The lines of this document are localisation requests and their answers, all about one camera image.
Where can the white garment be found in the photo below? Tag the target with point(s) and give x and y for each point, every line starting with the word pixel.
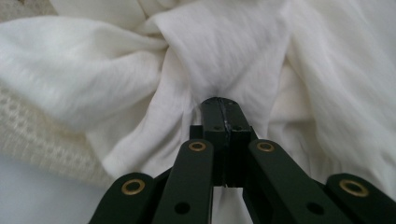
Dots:
pixel 233 56

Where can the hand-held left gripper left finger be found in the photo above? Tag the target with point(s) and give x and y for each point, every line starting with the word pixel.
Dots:
pixel 214 140

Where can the cream mesh laundry bag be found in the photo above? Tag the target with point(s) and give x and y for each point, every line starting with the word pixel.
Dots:
pixel 31 140

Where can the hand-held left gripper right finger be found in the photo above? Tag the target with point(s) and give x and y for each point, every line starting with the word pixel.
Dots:
pixel 238 137

